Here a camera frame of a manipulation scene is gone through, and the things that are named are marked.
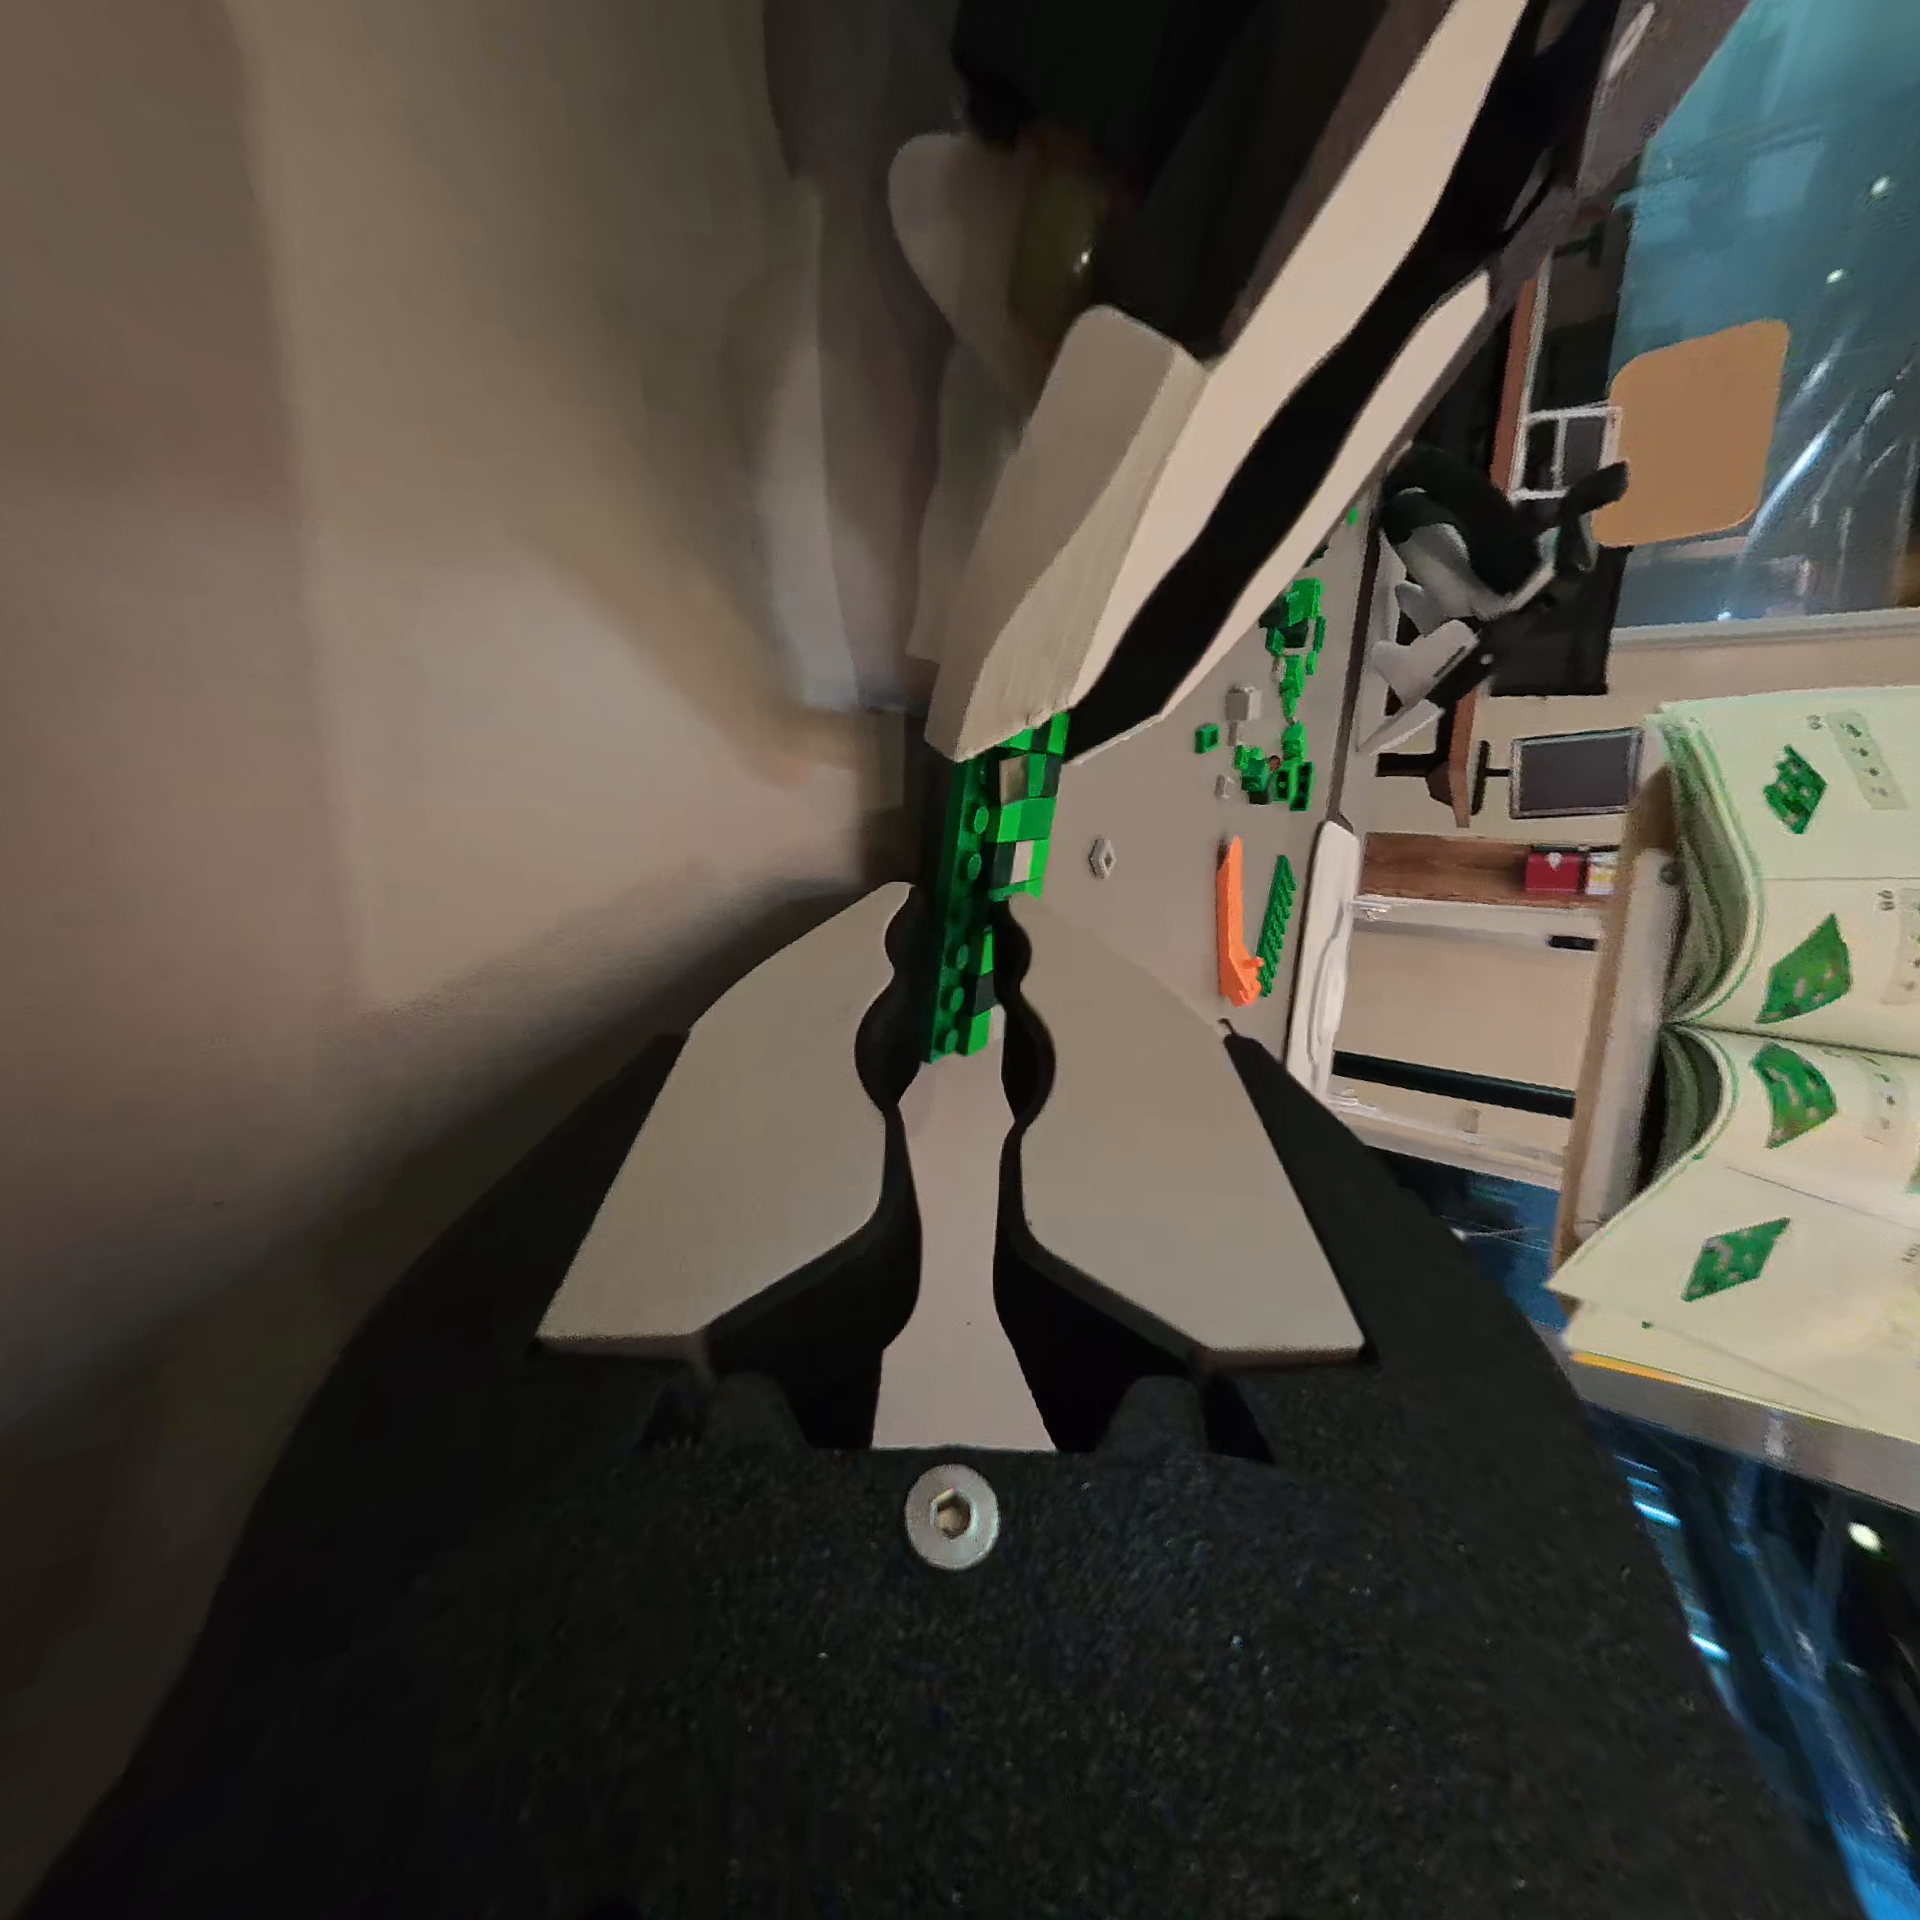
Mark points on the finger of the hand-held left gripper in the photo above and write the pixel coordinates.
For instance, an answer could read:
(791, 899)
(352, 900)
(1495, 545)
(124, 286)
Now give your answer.
(1319, 475)
(1109, 494)

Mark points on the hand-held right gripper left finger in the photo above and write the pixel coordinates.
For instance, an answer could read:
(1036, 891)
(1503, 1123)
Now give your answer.
(734, 1185)

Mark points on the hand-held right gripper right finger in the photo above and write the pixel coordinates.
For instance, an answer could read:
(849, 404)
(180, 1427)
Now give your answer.
(1171, 1200)

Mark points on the lego pieces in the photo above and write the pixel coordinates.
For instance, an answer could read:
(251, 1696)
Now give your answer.
(1293, 616)

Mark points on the green mosaic lego plate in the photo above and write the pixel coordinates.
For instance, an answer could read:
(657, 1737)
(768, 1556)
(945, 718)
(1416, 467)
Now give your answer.
(968, 900)

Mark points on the long green lego plate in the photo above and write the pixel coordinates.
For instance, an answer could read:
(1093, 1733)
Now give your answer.
(1277, 921)

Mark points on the lego instruction booklet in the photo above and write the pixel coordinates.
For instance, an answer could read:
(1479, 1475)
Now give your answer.
(1800, 900)

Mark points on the person's left hand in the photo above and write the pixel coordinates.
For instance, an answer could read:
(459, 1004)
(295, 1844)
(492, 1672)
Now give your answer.
(1068, 225)

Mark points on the black office chair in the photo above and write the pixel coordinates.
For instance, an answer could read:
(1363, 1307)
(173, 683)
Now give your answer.
(1440, 494)

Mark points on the white plastic part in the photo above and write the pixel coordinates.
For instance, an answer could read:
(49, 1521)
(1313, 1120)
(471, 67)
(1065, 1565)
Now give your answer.
(1424, 661)

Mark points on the orange brick separator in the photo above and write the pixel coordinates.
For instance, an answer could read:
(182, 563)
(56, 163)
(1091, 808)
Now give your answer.
(1233, 930)

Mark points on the white book stand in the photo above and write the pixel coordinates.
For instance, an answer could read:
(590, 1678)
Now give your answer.
(1328, 960)

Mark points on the grey monitor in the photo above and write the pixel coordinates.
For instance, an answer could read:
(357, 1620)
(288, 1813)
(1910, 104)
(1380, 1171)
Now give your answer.
(1575, 772)

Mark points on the red box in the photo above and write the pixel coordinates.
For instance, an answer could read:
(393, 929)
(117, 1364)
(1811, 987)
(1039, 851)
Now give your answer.
(1560, 874)

